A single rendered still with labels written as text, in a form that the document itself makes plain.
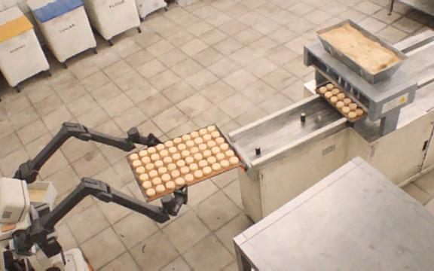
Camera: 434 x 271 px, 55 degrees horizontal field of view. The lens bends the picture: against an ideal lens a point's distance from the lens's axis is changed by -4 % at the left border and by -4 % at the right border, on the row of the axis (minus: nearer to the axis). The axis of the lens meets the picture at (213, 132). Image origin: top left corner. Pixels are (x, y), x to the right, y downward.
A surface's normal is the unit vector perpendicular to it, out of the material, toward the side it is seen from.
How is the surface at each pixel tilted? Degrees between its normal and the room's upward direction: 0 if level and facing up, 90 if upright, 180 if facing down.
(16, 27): 8
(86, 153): 0
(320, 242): 0
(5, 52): 91
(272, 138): 0
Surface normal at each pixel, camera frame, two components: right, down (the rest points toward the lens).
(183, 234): -0.13, -0.71
